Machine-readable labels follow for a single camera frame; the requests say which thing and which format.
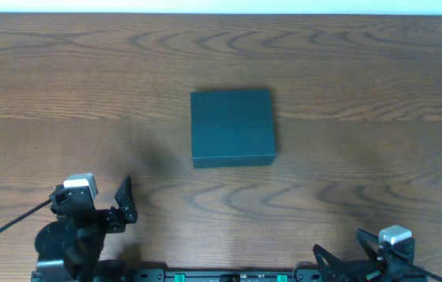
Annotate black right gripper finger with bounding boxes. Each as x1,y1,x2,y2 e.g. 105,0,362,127
356,229,379,259
313,244,363,282

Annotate black box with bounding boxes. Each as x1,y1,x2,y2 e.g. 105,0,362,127
190,89,277,168

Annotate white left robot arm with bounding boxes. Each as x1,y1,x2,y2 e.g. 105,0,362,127
31,173,138,281

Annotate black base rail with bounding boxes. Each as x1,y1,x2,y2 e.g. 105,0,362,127
31,267,428,282

